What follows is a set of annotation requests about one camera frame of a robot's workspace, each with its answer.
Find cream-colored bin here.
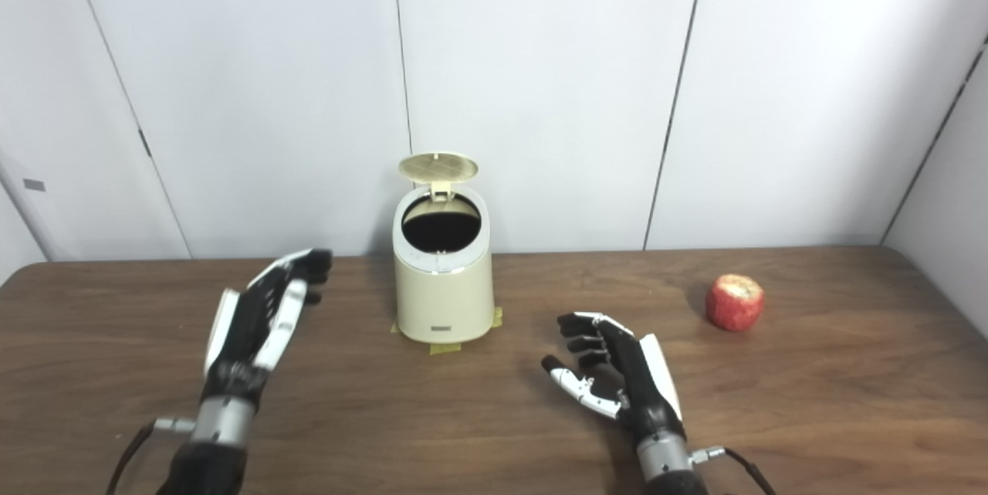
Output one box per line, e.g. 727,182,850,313
391,185,496,344

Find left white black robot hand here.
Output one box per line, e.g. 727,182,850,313
203,249,333,403

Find cream round bin lid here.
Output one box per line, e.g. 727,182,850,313
398,153,479,202

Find red apple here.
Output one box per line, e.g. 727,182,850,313
705,273,766,332

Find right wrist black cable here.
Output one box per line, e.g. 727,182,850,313
689,446,777,495

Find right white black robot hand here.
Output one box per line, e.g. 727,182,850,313
540,312,686,442

